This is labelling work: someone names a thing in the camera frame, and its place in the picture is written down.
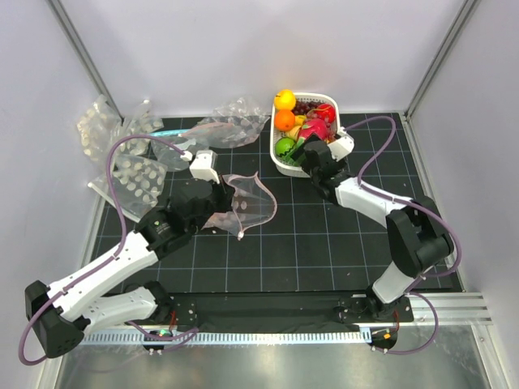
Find pink dragon fruit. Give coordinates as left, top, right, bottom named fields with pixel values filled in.
left=297, top=118, right=332, bottom=146

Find clear zip bag pink zipper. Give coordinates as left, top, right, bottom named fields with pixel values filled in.
left=203, top=173, right=277, bottom=240

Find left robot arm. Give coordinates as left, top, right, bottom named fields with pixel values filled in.
left=25, top=179, right=235, bottom=358

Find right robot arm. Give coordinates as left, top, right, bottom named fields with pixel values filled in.
left=292, top=135, right=454, bottom=321

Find clear bag blue zipper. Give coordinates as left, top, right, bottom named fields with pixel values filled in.
left=150, top=130, right=208, bottom=172

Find clear bag white dots front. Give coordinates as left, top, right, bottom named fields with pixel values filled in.
left=112, top=156, right=167, bottom=222

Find clear bag white dots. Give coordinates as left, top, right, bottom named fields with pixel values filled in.
left=76, top=95, right=122, bottom=168
left=117, top=100, right=164, bottom=156
left=112, top=156, right=167, bottom=222

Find crumpled clear bag pink dots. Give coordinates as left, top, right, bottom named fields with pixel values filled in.
left=182, top=96, right=270, bottom=149

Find clear bag white dots middle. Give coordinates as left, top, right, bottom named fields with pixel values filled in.
left=117, top=100, right=164, bottom=156

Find clear bag white dots back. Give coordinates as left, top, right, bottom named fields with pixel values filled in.
left=76, top=95, right=122, bottom=168

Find white perforated plastic basket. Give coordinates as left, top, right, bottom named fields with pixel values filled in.
left=269, top=92, right=341, bottom=178

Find orange fruit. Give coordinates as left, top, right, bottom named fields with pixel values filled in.
left=274, top=109, right=295, bottom=132

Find purple grape bunch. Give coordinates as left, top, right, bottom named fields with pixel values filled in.
left=292, top=100, right=321, bottom=116

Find red apple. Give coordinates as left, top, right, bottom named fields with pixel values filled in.
left=315, top=104, right=337, bottom=124

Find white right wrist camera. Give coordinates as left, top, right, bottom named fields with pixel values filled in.
left=328, top=127, right=354, bottom=161

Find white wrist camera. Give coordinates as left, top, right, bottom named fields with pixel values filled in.
left=181, top=150, right=220, bottom=184
left=328, top=127, right=354, bottom=161

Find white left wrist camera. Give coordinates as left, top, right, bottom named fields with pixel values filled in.
left=181, top=150, right=220, bottom=184

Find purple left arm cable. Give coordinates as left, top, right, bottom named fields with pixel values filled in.
left=19, top=135, right=199, bottom=365

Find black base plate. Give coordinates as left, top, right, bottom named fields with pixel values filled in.
left=171, top=291, right=414, bottom=334

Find white slotted cable duct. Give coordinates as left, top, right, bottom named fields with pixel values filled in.
left=81, top=328, right=371, bottom=347

